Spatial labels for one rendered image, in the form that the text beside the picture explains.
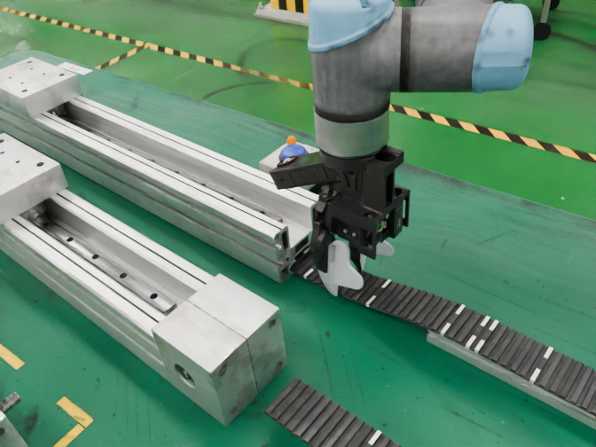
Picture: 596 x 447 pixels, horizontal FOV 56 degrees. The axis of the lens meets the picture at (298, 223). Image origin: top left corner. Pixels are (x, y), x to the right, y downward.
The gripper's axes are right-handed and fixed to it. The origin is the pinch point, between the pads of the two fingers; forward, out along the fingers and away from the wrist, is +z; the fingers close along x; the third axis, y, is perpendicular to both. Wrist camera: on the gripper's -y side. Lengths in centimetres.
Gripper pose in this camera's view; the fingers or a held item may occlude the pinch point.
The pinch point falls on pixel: (342, 272)
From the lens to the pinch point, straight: 72.4
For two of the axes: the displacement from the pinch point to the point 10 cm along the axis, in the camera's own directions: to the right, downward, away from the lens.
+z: 0.9, 7.7, 6.3
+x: 6.3, -5.3, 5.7
